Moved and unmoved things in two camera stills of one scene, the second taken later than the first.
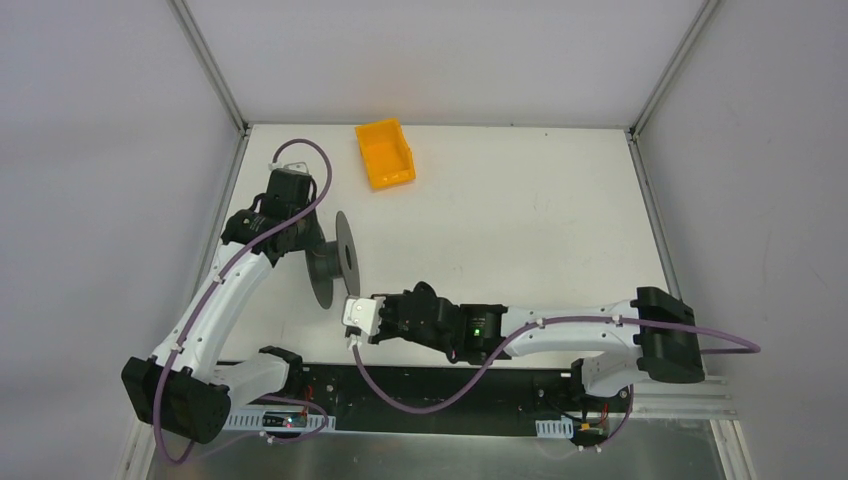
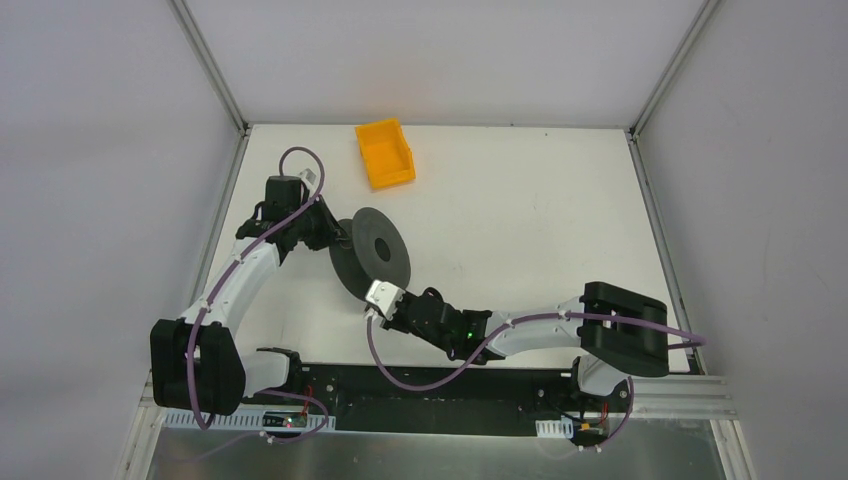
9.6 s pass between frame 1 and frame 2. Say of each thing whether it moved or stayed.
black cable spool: moved
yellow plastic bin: stayed
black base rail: stayed
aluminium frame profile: stayed
